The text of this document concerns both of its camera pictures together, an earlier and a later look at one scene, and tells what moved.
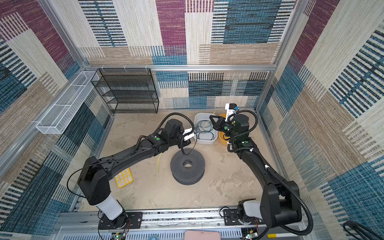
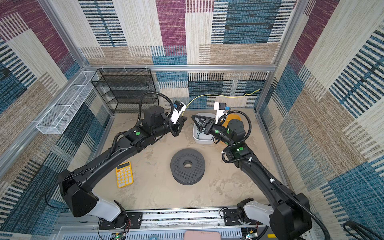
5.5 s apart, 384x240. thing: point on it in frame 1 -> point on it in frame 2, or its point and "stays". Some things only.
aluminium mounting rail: x=168 y=225 stays
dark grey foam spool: x=187 y=176 stays
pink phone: x=202 y=235 stays
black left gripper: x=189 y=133 -> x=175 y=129
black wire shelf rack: x=127 y=90 stays
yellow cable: x=159 y=157 -> x=215 y=94
